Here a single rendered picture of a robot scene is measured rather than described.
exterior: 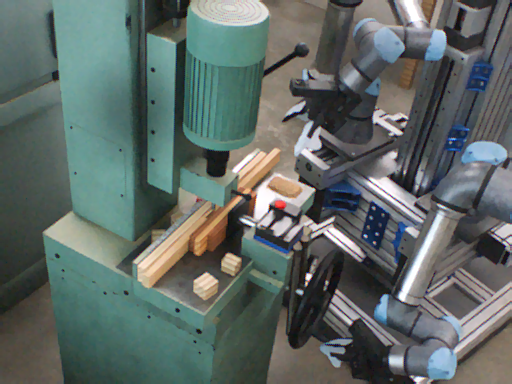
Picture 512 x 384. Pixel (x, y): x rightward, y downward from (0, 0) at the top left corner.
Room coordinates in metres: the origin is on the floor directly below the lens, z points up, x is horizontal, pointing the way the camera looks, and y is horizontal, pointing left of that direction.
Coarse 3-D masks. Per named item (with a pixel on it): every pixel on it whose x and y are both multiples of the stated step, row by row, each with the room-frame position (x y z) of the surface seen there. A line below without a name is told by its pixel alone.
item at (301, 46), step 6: (300, 42) 1.45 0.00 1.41; (294, 48) 1.44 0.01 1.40; (300, 48) 1.43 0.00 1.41; (306, 48) 1.44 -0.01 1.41; (288, 54) 1.46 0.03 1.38; (294, 54) 1.45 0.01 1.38; (300, 54) 1.43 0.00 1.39; (306, 54) 1.43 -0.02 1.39; (282, 60) 1.46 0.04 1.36; (288, 60) 1.45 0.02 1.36; (276, 66) 1.46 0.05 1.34; (264, 72) 1.47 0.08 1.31; (270, 72) 1.47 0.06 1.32
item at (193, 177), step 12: (192, 168) 1.37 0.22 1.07; (204, 168) 1.37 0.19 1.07; (180, 180) 1.36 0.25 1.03; (192, 180) 1.35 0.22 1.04; (204, 180) 1.34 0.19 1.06; (216, 180) 1.33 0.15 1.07; (228, 180) 1.34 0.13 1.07; (192, 192) 1.35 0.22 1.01; (204, 192) 1.33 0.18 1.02; (216, 192) 1.32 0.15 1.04; (228, 192) 1.33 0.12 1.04
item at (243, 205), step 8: (240, 200) 1.36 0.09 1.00; (232, 208) 1.32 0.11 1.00; (240, 208) 1.34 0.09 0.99; (248, 208) 1.38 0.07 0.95; (232, 216) 1.30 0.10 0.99; (240, 216) 1.34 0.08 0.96; (232, 224) 1.31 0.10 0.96; (240, 224) 1.35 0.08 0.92; (248, 224) 1.32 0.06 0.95; (256, 224) 1.32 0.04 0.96; (232, 232) 1.31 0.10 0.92
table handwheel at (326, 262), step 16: (336, 256) 1.26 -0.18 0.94; (320, 272) 1.19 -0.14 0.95; (336, 272) 1.34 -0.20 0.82; (288, 288) 1.25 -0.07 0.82; (304, 288) 1.16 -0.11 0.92; (320, 288) 1.23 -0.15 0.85; (336, 288) 1.33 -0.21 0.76; (304, 304) 1.12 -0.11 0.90; (320, 304) 1.20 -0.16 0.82; (304, 320) 1.17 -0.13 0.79; (320, 320) 1.26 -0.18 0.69; (288, 336) 1.11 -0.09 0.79; (304, 336) 1.19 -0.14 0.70
